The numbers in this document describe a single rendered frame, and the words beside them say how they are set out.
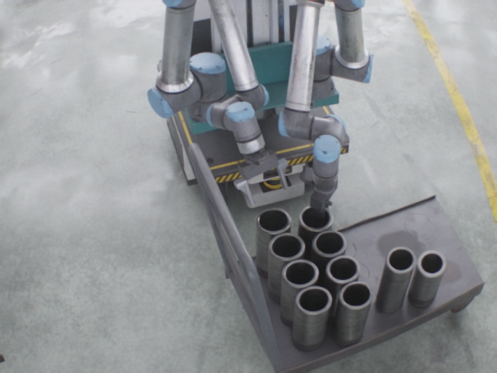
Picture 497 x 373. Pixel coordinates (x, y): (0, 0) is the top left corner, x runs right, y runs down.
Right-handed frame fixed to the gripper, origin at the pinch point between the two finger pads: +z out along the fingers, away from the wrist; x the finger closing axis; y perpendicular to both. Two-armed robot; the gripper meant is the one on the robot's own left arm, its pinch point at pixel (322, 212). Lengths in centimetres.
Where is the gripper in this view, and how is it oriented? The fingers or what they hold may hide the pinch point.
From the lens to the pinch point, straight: 272.0
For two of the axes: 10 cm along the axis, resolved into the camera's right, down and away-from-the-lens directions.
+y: 8.6, 3.6, -3.7
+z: 0.2, 6.9, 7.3
